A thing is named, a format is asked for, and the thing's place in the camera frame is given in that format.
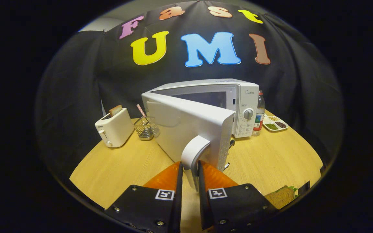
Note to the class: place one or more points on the black office chair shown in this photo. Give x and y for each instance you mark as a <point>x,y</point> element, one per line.
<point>304,188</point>

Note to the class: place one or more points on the white toaster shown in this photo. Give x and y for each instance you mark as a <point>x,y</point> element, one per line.
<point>115,129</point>

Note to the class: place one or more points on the white microwave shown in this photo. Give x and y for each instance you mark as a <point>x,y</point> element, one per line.
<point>189,129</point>

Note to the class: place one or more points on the toast slice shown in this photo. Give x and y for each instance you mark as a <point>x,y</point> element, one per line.
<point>116,110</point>

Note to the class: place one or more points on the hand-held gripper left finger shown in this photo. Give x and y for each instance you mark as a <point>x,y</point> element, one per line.
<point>178,207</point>

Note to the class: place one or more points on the white divided bean tray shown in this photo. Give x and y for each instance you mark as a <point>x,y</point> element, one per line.
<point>272,126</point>

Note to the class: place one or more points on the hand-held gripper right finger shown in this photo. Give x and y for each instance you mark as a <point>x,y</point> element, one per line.
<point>203,207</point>

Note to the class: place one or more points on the sandwich with lettuce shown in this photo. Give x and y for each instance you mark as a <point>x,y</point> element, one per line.
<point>280,198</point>

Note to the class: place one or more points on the clear plastic water bottle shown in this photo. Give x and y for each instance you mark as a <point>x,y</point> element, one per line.
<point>259,111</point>

